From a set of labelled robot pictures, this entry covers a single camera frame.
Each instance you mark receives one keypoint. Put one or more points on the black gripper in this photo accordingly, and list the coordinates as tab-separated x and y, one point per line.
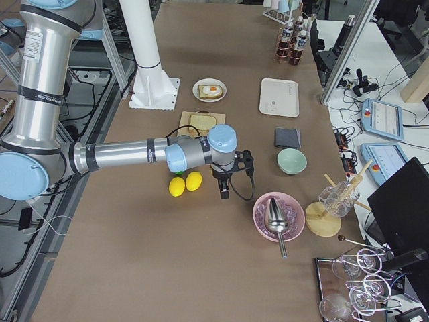
220	175

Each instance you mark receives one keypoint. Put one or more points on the bread slice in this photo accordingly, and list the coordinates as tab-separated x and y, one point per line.
201	124
205	97

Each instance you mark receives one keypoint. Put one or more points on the white round plate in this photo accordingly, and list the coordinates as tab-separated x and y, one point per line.
208	81

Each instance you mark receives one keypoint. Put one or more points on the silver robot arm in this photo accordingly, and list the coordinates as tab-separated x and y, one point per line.
31	157

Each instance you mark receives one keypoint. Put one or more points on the cream rabbit tray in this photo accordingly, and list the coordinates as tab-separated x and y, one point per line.
279	98

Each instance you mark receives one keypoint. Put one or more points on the wine glass tray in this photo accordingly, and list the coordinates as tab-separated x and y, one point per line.
354	287

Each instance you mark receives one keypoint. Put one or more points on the yellow lemon far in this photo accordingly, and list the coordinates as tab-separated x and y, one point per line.
193	181

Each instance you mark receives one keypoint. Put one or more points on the metal scoop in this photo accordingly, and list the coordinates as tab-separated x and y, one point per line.
275	222

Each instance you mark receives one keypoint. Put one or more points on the green bowl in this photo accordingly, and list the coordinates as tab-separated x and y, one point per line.
291	161

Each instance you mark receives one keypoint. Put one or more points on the grey folded cloth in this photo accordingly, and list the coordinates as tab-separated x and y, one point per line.
287	138

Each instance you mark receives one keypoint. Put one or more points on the pink bowl with ice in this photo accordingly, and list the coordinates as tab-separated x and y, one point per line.
292	210

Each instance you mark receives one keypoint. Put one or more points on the fried egg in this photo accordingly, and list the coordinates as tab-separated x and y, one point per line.
211	90

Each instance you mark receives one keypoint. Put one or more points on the wooden mug tree stand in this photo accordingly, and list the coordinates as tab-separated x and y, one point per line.
319	221

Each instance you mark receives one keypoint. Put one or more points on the glass mug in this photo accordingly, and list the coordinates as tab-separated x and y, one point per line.
339	200

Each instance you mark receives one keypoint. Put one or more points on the tea bottle two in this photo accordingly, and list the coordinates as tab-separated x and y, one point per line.
298	48

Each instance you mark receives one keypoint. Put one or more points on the tea bottle one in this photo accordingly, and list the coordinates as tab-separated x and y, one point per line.
286	34

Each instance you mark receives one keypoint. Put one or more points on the blue teach pendant near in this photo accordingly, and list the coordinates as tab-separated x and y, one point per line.
386	160

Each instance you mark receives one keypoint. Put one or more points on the blue teach pendant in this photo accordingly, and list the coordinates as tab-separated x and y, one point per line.
386	160
382	119

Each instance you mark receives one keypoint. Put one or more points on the blue teach pendant far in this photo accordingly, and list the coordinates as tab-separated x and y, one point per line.
382	119

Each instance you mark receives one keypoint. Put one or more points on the black monitor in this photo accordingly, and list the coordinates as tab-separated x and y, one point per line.
400	208

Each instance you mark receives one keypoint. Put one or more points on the tea bottle three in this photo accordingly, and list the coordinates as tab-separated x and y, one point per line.
298	25

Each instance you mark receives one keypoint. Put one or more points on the white cup rack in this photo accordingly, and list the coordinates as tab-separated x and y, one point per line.
282	11

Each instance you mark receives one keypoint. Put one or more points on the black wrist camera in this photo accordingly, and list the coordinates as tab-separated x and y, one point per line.
244	162

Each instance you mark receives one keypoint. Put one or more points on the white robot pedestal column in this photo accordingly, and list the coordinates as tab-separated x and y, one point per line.
152	88

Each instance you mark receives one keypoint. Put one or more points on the copper wire bottle rack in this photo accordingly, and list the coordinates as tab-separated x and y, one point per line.
283	55

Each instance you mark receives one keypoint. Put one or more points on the aluminium frame post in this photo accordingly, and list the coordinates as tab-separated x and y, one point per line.
362	20

